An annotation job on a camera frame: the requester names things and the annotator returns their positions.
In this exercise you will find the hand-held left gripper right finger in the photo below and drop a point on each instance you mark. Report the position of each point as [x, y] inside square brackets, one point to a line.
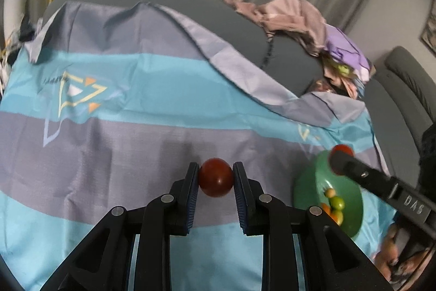
[240, 202]

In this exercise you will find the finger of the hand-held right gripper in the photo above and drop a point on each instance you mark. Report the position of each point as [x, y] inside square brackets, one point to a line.
[374, 182]

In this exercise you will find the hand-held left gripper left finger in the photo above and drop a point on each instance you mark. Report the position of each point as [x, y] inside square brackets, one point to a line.
[191, 202]

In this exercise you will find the red tomato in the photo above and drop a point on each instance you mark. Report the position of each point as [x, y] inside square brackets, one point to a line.
[342, 150]
[216, 177]

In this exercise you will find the large green mango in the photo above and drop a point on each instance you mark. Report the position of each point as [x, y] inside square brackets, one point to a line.
[338, 203]

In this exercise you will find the small green lime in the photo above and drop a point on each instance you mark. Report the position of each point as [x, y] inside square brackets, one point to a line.
[329, 192]

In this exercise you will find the green bowl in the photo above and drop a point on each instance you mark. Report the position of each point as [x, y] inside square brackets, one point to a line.
[310, 188]

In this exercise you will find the person's right hand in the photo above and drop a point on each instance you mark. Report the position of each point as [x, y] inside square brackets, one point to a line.
[390, 250]

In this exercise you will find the grey sofa backrest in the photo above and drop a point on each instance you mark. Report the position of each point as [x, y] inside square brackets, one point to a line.
[405, 90]

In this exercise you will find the patterned cloth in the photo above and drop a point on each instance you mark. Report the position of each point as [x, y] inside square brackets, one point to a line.
[337, 84]

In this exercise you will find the blue grey striped blanket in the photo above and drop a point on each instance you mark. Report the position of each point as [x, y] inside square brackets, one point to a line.
[102, 147]

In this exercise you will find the purple cloth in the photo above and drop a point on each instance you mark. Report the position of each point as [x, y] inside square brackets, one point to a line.
[347, 52]

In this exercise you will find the grey sofa cushion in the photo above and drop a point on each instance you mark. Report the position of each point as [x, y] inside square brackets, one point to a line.
[289, 52]

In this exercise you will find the pink crumpled cloth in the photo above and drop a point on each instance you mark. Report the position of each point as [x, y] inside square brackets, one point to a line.
[293, 15]

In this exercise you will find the framed wall picture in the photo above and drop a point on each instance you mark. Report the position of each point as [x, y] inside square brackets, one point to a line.
[430, 35]

